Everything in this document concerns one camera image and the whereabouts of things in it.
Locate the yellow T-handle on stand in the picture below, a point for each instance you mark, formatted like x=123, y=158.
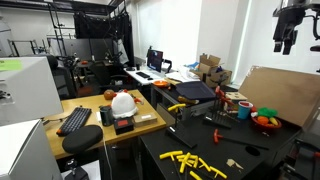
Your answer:
x=176, y=107

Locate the black angled wrench stand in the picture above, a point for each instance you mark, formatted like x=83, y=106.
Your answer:
x=178, y=132

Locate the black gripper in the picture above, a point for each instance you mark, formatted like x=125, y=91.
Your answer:
x=290, y=13

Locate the black mug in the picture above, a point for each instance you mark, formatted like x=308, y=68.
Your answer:
x=106, y=115

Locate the computer monitor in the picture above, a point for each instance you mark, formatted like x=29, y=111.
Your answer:
x=154, y=60

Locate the wooden desk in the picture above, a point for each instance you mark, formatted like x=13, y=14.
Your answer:
x=93, y=103

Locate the black round cushion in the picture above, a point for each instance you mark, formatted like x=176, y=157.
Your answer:
x=82, y=139

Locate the cardboard box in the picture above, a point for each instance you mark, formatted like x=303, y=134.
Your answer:
x=211, y=71

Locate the white computer case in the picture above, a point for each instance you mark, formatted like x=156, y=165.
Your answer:
x=28, y=90

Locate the black wrench rack stand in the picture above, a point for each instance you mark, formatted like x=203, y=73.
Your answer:
x=214, y=116

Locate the tan small box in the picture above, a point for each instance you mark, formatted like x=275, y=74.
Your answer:
x=144, y=119

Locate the blue cup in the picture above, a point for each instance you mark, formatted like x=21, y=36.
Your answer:
x=244, y=108

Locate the yellow T-handle wrench pile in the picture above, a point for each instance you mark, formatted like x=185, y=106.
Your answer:
x=194, y=162

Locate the red handle wrenches in rack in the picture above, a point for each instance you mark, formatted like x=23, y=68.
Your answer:
x=221, y=98

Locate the orange plate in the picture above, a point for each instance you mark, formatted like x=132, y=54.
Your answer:
x=161, y=83

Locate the brown cardboard sheet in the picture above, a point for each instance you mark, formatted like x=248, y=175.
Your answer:
x=295, y=95

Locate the black keyboard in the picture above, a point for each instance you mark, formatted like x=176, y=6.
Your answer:
x=74, y=121

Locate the black red small box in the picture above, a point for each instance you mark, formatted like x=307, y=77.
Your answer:
x=123, y=125

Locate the red T-handle wrench on table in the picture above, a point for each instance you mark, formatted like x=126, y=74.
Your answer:
x=217, y=136

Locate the white helmet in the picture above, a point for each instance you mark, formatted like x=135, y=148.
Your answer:
x=123, y=105

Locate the red bowl of toys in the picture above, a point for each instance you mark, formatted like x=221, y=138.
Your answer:
x=265, y=118

